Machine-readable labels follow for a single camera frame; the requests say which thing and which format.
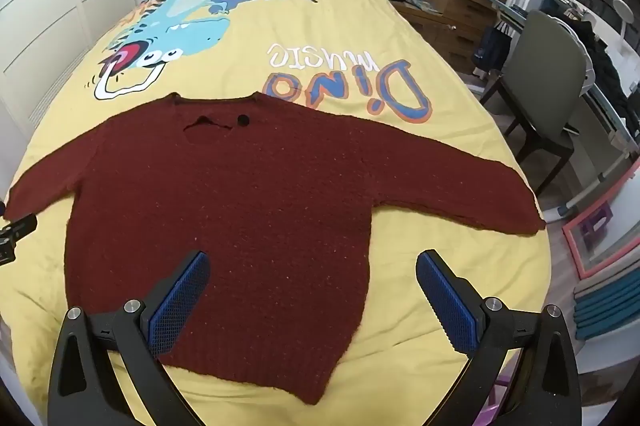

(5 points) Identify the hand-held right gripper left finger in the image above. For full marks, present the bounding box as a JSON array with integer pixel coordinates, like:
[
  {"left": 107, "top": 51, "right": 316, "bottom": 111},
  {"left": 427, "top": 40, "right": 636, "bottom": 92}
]
[{"left": 46, "top": 249, "right": 211, "bottom": 426}]

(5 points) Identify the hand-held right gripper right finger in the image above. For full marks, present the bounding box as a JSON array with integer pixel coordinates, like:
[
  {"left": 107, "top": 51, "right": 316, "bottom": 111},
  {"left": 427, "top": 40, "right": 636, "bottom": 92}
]
[{"left": 415, "top": 249, "right": 583, "bottom": 426}]

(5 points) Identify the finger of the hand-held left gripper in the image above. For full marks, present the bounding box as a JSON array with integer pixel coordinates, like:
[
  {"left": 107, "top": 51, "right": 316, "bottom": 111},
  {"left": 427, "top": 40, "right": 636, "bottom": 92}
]
[{"left": 0, "top": 214, "right": 39, "bottom": 266}]

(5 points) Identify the dark red knit sweater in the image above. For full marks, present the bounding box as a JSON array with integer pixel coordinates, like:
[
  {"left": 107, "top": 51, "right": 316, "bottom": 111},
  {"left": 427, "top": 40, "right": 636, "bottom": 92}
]
[{"left": 7, "top": 92, "right": 547, "bottom": 406}]

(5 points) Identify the yellow printed blanket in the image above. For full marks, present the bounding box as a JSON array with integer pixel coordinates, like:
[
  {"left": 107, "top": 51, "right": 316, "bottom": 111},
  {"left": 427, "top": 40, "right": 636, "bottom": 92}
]
[{"left": 0, "top": 0, "right": 553, "bottom": 426}]

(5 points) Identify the stack of teal mats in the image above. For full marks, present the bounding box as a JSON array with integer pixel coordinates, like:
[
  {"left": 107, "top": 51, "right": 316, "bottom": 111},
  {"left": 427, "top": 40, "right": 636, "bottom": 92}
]
[{"left": 572, "top": 273, "right": 640, "bottom": 342}]

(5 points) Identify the white wardrobe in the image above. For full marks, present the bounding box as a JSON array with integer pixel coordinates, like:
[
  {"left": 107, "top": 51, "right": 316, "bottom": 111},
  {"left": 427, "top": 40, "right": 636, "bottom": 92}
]
[{"left": 0, "top": 0, "right": 156, "bottom": 187}]

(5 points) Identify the grey-green chair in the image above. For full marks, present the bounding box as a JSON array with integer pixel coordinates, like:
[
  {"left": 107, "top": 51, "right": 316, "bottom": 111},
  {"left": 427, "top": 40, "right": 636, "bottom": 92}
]
[{"left": 480, "top": 10, "right": 591, "bottom": 194}]

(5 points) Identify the dark blue bag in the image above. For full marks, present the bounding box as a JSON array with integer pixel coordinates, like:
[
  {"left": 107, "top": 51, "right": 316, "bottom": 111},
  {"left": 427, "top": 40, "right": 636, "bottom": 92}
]
[{"left": 472, "top": 23, "right": 516, "bottom": 79}]

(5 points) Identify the black jacket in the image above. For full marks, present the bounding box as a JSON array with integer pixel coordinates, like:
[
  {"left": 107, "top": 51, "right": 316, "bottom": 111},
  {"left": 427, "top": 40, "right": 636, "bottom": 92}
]
[{"left": 570, "top": 18, "right": 633, "bottom": 107}]

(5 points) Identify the wooden drawer cabinet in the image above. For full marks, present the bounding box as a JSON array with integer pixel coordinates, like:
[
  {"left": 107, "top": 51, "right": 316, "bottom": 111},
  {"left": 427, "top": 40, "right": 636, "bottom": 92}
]
[{"left": 395, "top": 0, "right": 506, "bottom": 74}]

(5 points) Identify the white desk lamp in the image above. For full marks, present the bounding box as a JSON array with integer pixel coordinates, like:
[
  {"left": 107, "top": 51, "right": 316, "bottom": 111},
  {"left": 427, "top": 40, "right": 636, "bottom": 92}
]
[{"left": 612, "top": 0, "right": 636, "bottom": 42}]

